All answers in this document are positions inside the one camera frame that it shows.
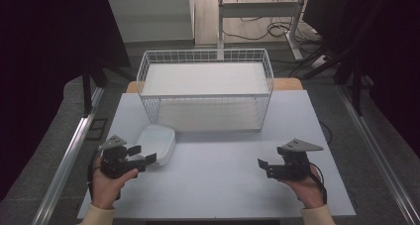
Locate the person's left hand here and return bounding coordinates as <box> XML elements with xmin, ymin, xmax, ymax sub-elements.
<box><xmin>90</xmin><ymin>155</ymin><xmax>140</xmax><ymax>210</ymax></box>

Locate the black stand leg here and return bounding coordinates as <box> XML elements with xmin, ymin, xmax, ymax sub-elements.
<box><xmin>81</xmin><ymin>61</ymin><xmax>111</xmax><ymax>118</ymax></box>

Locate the white desk frame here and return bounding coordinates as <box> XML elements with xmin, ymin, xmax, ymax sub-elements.
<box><xmin>216</xmin><ymin>0</ymin><xmax>312</xmax><ymax>61</ymax></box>

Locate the white wire shelf rack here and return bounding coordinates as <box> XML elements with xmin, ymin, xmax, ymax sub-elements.
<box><xmin>136</xmin><ymin>48</ymin><xmax>275</xmax><ymax>134</ymax></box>

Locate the white cabinet panel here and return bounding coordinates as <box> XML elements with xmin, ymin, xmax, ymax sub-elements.
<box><xmin>106</xmin><ymin>0</ymin><xmax>196</xmax><ymax>44</ymax></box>

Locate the black floor socket plate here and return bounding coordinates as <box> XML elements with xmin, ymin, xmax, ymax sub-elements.
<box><xmin>85</xmin><ymin>117</ymin><xmax>109</xmax><ymax>142</ymax></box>

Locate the white lidded plastic box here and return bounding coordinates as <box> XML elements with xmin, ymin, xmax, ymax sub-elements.
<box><xmin>134</xmin><ymin>124</ymin><xmax>177</xmax><ymax>168</ymax></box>

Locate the dark curtain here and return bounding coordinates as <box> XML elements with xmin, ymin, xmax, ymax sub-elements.
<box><xmin>301</xmin><ymin>0</ymin><xmax>420</xmax><ymax>160</ymax></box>
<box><xmin>0</xmin><ymin>0</ymin><xmax>132</xmax><ymax>201</ymax></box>

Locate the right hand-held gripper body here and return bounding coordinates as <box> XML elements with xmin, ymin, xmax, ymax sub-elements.
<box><xmin>266</xmin><ymin>138</ymin><xmax>325</xmax><ymax>181</ymax></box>

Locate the person's right hand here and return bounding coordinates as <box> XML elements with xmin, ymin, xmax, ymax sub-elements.
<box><xmin>279</xmin><ymin>171</ymin><xmax>327</xmax><ymax>210</ymax></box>

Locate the aluminium rail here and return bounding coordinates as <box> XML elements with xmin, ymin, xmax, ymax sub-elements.
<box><xmin>336</xmin><ymin>85</ymin><xmax>420</xmax><ymax>225</ymax></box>
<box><xmin>31</xmin><ymin>85</ymin><xmax>107</xmax><ymax>225</ymax></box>

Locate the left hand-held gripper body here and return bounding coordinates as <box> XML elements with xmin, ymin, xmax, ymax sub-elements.
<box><xmin>98</xmin><ymin>135</ymin><xmax>148</xmax><ymax>180</ymax></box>

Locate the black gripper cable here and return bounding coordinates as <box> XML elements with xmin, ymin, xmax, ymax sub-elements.
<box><xmin>308</xmin><ymin>162</ymin><xmax>329</xmax><ymax>205</ymax></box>

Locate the tangle of black floor cables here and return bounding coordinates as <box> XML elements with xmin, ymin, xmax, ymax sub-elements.
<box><xmin>221</xmin><ymin>16</ymin><xmax>330</xmax><ymax>78</ymax></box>

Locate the white power strip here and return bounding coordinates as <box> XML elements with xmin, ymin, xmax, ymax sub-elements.
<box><xmin>310</xmin><ymin>54</ymin><xmax>332</xmax><ymax>69</ymax></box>

